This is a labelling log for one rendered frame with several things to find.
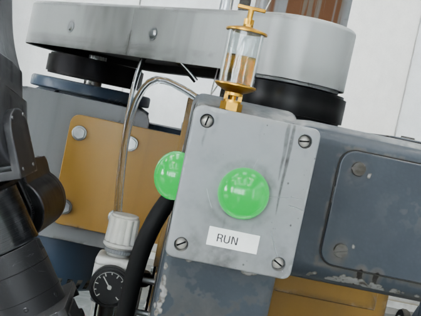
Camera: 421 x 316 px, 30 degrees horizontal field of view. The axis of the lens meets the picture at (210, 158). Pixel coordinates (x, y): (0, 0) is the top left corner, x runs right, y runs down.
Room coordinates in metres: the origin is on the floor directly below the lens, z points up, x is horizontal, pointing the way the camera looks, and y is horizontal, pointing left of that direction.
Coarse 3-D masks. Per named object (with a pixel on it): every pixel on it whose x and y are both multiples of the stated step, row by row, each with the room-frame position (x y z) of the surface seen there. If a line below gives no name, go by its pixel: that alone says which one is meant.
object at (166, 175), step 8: (176, 152) 0.47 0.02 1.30; (160, 160) 0.47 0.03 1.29; (168, 160) 0.46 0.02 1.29; (176, 160) 0.46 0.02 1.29; (160, 168) 0.46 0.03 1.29; (168, 168) 0.46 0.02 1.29; (176, 168) 0.46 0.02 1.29; (160, 176) 0.46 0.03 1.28; (168, 176) 0.46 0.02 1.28; (176, 176) 0.46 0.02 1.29; (160, 184) 0.46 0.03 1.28; (168, 184) 0.46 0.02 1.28; (176, 184) 0.46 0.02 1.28; (160, 192) 0.47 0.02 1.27; (168, 192) 0.46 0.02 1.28; (176, 192) 0.46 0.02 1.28
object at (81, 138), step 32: (32, 96) 0.88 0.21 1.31; (64, 96) 0.88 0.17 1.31; (32, 128) 0.88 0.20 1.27; (64, 128) 0.88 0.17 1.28; (96, 128) 0.87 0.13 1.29; (64, 160) 0.87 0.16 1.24; (96, 160) 0.87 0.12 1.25; (128, 160) 0.87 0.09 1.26; (96, 192) 0.87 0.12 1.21; (128, 192) 0.88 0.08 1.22; (64, 224) 0.87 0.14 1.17; (96, 224) 0.87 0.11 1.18
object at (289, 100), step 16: (256, 80) 0.63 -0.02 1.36; (256, 96) 0.63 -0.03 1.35; (272, 96) 0.62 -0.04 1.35; (288, 96) 0.62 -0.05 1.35; (304, 96) 0.62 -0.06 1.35; (320, 96) 0.62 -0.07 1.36; (336, 96) 0.63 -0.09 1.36; (304, 112) 0.62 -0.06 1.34; (320, 112) 0.62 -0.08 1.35; (336, 112) 0.63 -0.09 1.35
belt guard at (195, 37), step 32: (32, 32) 0.93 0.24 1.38; (64, 32) 0.88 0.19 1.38; (96, 32) 0.83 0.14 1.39; (128, 32) 0.78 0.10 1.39; (160, 32) 0.74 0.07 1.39; (192, 32) 0.71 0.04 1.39; (224, 32) 0.67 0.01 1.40; (288, 32) 0.62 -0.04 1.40; (320, 32) 0.62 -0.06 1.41; (352, 32) 0.64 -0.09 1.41; (128, 64) 1.07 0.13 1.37; (160, 64) 1.01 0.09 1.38; (192, 64) 0.70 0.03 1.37; (288, 64) 0.62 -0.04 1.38; (320, 64) 0.62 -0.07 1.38
